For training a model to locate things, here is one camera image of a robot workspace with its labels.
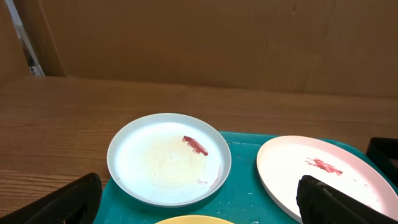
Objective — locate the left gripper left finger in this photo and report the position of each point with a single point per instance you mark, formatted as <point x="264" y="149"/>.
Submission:
<point x="77" y="202"/>

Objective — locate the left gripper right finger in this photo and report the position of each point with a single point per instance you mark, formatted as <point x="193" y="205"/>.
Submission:
<point x="320" y="203"/>

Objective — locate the white pink plate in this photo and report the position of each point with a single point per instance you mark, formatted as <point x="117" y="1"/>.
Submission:
<point x="284" y="160"/>

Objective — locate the yellow plate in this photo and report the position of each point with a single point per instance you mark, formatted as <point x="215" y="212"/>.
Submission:
<point x="194" y="219"/>

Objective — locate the teal plastic tray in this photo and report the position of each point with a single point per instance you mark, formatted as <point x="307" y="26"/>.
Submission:
<point x="241" y="199"/>

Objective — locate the black water tray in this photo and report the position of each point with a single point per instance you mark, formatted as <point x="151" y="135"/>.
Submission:
<point x="383" y="152"/>

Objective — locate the light blue plate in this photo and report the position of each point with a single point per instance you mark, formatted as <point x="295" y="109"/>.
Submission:
<point x="169" y="160"/>

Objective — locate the brown cardboard backdrop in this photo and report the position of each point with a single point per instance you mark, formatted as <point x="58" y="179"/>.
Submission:
<point x="308" y="46"/>

